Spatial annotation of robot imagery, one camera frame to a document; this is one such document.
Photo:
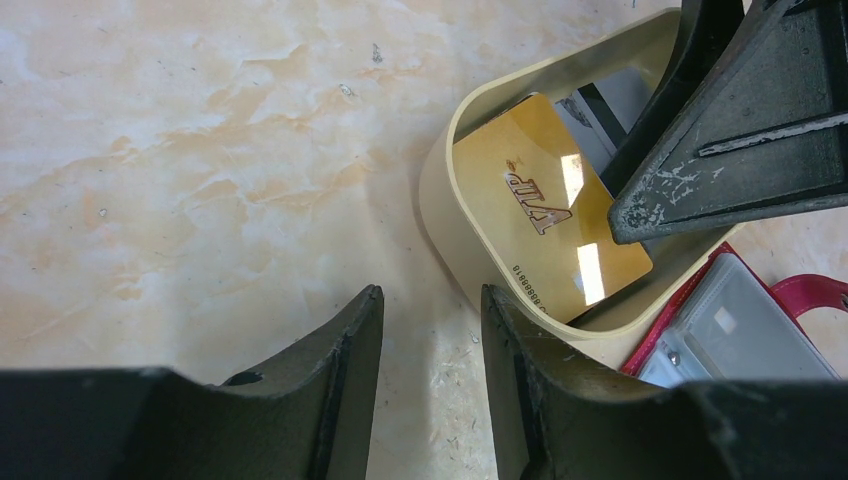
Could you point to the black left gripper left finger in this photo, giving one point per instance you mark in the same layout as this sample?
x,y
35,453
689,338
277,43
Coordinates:
x,y
304,413

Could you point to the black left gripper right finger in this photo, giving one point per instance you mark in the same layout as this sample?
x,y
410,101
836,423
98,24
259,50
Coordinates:
x,y
557,413

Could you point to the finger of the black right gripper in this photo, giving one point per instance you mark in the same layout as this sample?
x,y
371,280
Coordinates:
x,y
764,134
705,29

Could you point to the silver VIP card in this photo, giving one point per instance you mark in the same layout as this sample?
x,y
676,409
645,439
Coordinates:
x,y
587,130

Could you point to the red card holder wallet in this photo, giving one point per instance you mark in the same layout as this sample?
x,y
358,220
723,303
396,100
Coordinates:
x,y
654,360

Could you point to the beige oval tray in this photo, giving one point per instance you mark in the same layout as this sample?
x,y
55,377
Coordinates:
x,y
645,45

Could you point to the gold VIP card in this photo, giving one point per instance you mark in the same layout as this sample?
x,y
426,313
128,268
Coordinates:
x,y
543,209

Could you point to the silver magnetic stripe card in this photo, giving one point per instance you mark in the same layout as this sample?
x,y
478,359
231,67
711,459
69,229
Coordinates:
x,y
615,102

